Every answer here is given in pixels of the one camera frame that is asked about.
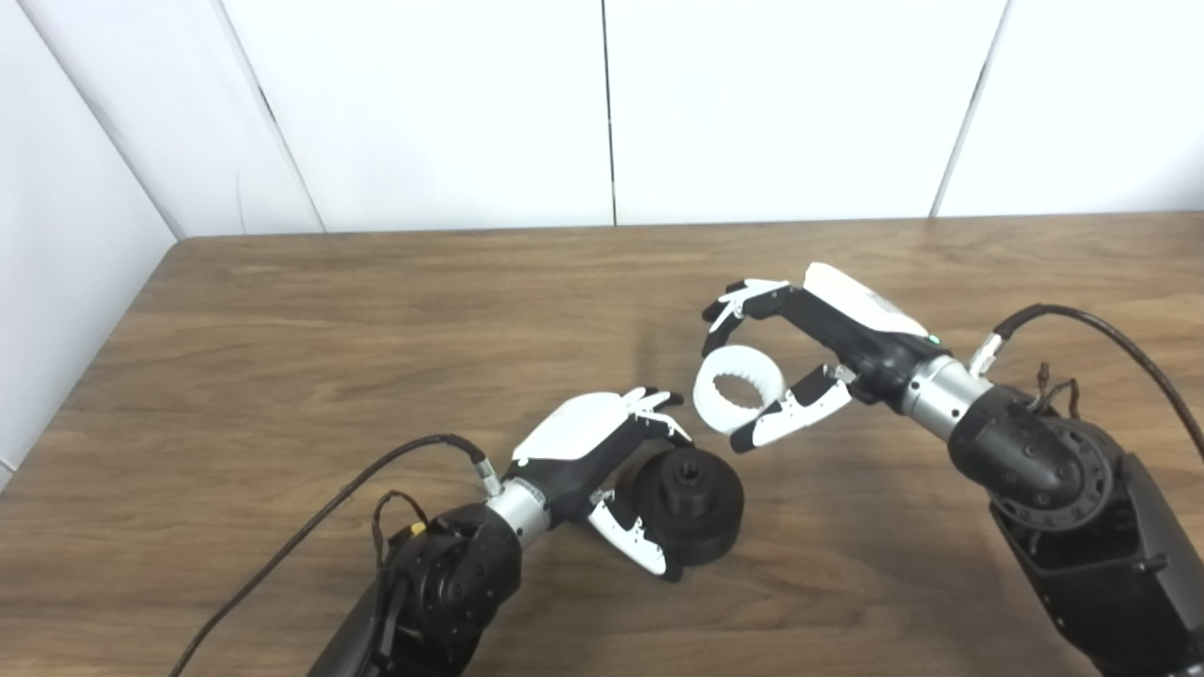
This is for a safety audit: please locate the thin right arm wire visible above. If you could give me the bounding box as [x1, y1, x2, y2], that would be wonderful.
[1029, 361, 1085, 421]

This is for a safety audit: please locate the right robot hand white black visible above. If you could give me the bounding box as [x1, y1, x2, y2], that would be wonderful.
[702, 262, 953, 454]

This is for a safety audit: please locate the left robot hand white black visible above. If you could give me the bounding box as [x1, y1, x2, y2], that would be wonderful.
[506, 386, 694, 582]

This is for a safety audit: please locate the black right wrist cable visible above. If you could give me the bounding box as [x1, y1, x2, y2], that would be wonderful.
[969, 303, 1204, 464]

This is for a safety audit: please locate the round black plastic part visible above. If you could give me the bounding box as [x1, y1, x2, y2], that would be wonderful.
[616, 447, 746, 567]

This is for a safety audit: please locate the thin left arm wire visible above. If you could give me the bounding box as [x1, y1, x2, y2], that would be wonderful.
[372, 489, 436, 567]

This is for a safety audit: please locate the thin arm wire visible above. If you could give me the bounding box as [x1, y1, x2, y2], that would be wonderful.
[372, 489, 436, 567]
[1029, 361, 1085, 421]

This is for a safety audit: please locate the white plastic ring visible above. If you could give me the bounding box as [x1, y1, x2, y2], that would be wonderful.
[693, 345, 786, 435]

